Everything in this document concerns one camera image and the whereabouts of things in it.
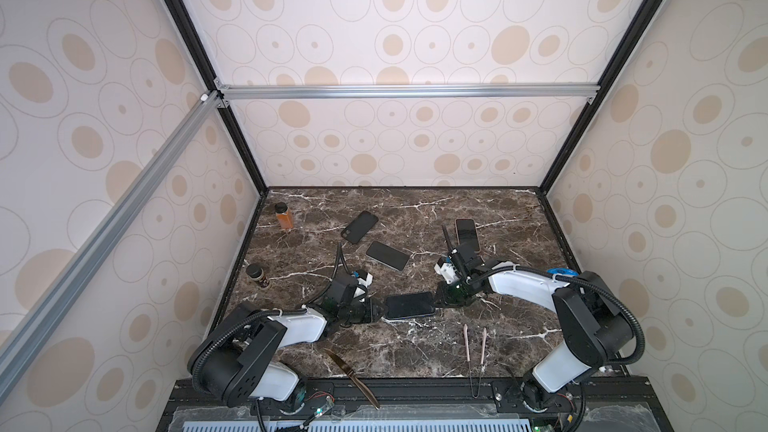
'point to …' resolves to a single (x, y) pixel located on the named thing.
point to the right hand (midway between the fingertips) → (436, 303)
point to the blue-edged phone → (403, 306)
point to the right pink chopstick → (483, 346)
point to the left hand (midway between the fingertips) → (393, 308)
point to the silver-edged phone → (389, 255)
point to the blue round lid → (562, 271)
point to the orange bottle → (285, 215)
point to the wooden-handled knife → (360, 384)
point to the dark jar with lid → (256, 272)
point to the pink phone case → (467, 233)
